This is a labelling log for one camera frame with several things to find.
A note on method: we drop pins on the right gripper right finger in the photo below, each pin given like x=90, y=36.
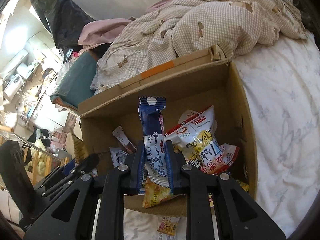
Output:
x=217, y=203

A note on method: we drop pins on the black plastic bag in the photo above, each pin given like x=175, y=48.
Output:
x=64, y=19

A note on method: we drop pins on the orange chip bag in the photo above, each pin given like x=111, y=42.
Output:
x=155, y=194

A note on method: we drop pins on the teal orange cushion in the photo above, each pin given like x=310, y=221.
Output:
x=75, y=85

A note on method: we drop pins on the checkered bear quilt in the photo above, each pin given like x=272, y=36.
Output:
x=182, y=27

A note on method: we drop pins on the dark blue snack bar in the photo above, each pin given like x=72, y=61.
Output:
x=150, y=114

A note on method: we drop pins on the pink cloth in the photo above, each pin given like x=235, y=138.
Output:
x=101, y=32

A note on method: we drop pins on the brown chocolate wafer bar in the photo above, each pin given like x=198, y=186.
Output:
x=119, y=134

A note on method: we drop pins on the white red noodle snack bag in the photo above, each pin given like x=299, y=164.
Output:
x=195, y=139

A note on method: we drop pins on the yellow peanut packet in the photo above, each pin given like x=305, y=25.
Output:
x=168, y=225

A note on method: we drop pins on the brown cardboard box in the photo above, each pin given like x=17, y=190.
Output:
x=195, y=84

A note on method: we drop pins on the white floral bed sheet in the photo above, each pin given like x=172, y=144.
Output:
x=282, y=88

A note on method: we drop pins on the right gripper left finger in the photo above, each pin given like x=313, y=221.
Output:
x=92, y=207

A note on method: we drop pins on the white blue snack bag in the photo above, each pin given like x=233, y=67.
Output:
x=118, y=156

